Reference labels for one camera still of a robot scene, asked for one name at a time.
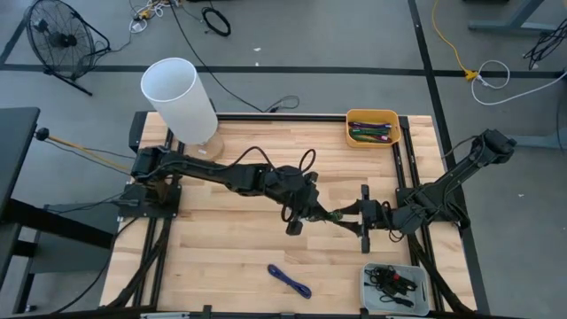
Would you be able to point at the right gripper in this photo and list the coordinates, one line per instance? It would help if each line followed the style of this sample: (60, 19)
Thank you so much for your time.
(376, 215)

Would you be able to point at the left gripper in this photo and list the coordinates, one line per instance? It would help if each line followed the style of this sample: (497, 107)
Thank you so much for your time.
(308, 201)

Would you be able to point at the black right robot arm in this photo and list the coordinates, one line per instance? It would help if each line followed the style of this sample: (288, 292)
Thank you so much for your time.
(460, 170)

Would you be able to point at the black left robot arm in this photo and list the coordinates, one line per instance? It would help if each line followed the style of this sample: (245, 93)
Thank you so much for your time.
(230, 175)

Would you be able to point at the yellow plastic bin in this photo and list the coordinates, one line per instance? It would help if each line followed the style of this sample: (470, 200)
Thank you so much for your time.
(354, 144)

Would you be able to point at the grey plastic tray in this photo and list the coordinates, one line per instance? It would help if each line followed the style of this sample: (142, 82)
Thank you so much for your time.
(416, 305)

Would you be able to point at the white cylindrical table lamp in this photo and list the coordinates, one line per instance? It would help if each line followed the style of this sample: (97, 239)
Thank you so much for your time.
(177, 97)

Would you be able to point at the grey desk foot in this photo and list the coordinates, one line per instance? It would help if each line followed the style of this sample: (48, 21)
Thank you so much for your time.
(536, 142)

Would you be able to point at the wooden stick with black knob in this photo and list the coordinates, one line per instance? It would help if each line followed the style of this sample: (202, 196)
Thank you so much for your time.
(42, 134)

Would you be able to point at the black floor fan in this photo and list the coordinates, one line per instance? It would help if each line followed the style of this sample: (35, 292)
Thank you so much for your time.
(62, 40)

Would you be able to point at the black side desk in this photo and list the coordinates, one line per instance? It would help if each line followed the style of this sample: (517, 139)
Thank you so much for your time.
(15, 146)

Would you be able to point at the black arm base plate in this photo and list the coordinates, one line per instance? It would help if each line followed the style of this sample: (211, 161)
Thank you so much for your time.
(401, 195)
(173, 208)

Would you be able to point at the black table frame rail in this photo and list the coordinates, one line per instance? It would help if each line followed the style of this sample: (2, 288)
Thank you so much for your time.
(310, 316)
(160, 266)
(283, 117)
(414, 248)
(144, 266)
(432, 266)

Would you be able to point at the black corner bracket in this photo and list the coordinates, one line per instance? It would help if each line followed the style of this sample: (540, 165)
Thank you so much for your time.
(137, 133)

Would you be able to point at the grey desk frame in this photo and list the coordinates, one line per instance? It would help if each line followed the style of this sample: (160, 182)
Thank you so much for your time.
(509, 24)

